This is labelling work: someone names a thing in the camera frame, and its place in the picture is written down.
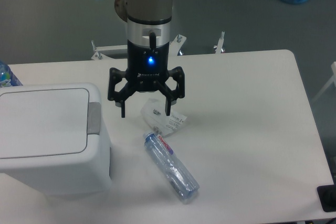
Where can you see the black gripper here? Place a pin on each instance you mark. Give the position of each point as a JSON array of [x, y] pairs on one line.
[[148, 69]]

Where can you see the grey lid push button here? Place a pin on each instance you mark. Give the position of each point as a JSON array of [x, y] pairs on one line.
[[94, 118]]

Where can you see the white trash can lid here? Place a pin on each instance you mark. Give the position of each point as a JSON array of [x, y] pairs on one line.
[[43, 123]]

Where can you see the white plastic trash can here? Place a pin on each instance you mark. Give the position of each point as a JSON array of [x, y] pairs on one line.
[[66, 174]]

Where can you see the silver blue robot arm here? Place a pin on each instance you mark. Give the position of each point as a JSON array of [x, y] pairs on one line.
[[148, 35]]

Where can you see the clear plastic packaging bag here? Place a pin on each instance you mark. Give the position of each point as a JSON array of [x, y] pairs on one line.
[[153, 112]]

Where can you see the empty clear plastic bottle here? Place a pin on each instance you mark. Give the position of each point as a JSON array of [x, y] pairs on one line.
[[180, 178]]

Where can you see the blue labelled bottle at left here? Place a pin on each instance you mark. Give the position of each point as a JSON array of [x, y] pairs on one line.
[[8, 79]]

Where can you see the black device at table edge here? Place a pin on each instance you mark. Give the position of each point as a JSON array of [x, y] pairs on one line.
[[326, 195]]

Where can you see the white levelling foot bracket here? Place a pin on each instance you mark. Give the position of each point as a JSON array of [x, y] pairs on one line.
[[219, 48]]

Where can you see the white frame at right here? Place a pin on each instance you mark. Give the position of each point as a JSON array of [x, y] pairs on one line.
[[329, 83]]

